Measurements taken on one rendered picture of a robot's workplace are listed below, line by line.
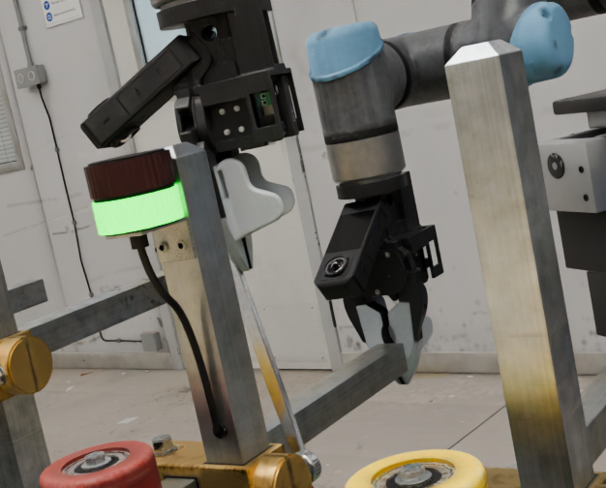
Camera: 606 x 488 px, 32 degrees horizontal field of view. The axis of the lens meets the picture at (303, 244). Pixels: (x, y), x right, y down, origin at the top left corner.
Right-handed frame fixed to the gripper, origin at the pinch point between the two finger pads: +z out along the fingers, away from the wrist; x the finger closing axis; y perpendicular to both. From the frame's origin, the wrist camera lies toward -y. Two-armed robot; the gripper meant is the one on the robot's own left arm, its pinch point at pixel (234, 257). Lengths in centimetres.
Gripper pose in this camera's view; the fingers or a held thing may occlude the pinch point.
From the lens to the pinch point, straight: 86.5
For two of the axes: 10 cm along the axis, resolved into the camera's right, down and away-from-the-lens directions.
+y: 9.5, -1.8, -2.5
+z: 2.2, 9.7, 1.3
